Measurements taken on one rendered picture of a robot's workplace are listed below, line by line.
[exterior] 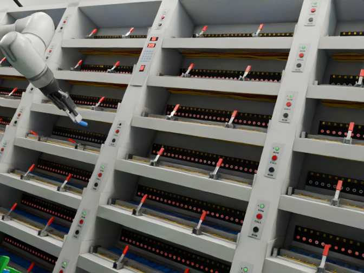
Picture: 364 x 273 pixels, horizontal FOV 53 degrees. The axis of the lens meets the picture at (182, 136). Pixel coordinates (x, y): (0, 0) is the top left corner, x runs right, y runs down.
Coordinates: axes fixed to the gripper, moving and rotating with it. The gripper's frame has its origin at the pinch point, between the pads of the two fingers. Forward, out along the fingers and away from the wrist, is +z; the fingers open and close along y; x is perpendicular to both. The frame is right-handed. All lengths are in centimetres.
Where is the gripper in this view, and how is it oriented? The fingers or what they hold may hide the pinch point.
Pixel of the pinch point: (73, 115)
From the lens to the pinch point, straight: 162.0
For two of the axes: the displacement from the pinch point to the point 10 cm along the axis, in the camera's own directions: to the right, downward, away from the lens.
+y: -8.5, -1.4, 5.1
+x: -4.1, 7.9, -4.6
